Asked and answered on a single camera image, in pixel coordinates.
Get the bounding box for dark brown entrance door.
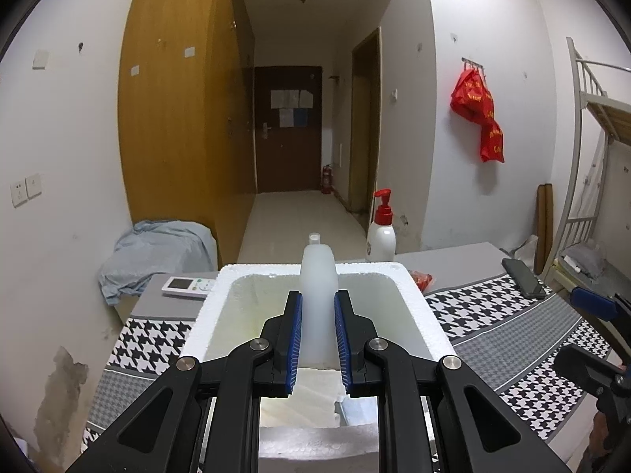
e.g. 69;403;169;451
254;65;323;193

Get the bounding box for translucent white plastic bottle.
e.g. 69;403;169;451
300;233;340;370

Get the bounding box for folded wooden boards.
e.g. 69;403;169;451
537;183;555;277

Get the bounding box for wooden side door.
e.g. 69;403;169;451
349;27;382;218

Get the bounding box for grey bedding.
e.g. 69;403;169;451
562;241;607;277

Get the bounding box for dark grey pouch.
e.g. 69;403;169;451
502;257;549;300

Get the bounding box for red printed shopping bag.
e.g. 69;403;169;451
480;119;506;164
450;68;495;124

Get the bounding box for grey houndstooth tablecloth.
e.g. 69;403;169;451
86;241;627;473

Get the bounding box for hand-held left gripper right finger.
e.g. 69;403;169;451
334;290;575;473

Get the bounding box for white remote control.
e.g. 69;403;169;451
162;276;218;300

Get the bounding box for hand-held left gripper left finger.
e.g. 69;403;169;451
66;290;304;473

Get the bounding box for white plastic bag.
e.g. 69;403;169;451
513;234;539;269

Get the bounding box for metal bunk bed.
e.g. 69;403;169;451
552;37;631;306

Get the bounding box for white foam box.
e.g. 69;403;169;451
178;262;458;473

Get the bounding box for crumpled blue grey cloth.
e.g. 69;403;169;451
99;219;218;306

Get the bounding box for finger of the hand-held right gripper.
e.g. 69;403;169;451
552;345;627;395
571;286;631;323

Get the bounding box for wooden wardrobe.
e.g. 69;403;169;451
117;0;257;264

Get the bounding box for white lotion pump bottle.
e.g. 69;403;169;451
366;188;396;263

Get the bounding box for red snack packet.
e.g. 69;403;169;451
409;270;435;295

